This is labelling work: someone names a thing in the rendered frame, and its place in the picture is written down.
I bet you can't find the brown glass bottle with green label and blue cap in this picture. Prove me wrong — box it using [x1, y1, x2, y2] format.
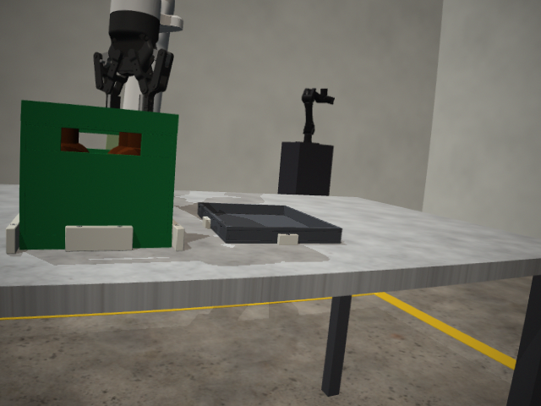
[108, 132, 128, 154]

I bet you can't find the green crate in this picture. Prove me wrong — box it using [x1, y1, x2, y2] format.
[19, 100, 179, 250]

